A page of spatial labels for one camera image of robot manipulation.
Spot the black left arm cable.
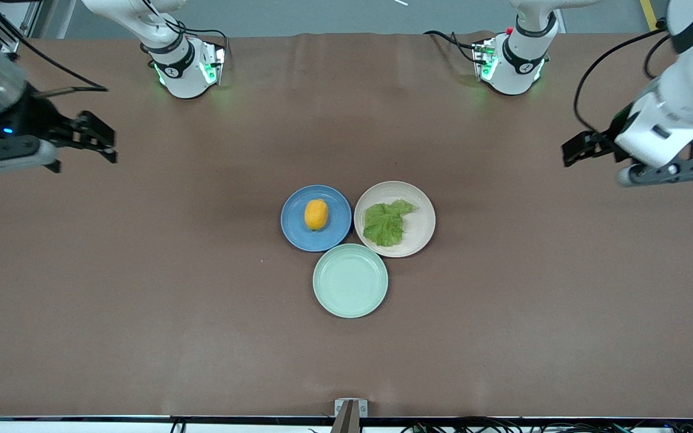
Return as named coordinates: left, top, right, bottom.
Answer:
left=574, top=24, right=678, bottom=136

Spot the black base cable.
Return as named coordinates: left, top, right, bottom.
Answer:
left=139, top=0, right=230, bottom=61
left=423, top=30, right=482, bottom=64

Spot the blue round plate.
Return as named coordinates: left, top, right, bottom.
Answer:
left=280, top=185, right=353, bottom=252

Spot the yellow lemon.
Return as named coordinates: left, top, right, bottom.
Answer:
left=304, top=199, right=329, bottom=231

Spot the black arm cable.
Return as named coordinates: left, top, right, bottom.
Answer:
left=574, top=24, right=678, bottom=136
left=0, top=9, right=108, bottom=96

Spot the brown table cover sheet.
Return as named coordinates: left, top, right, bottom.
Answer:
left=0, top=33, right=693, bottom=419

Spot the aluminium frame profile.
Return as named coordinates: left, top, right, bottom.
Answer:
left=0, top=0, right=43, bottom=55

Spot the beige round plate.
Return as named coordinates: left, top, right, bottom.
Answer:
left=354, top=181, right=436, bottom=258

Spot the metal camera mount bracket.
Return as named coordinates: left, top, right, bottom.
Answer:
left=334, top=399, right=368, bottom=433

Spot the green lettuce leaf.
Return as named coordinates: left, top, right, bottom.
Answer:
left=363, top=199, right=419, bottom=248

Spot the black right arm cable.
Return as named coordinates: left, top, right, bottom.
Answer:
left=0, top=9, right=108, bottom=96

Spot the mint green round plate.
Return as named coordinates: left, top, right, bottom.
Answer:
left=313, top=243, right=389, bottom=319

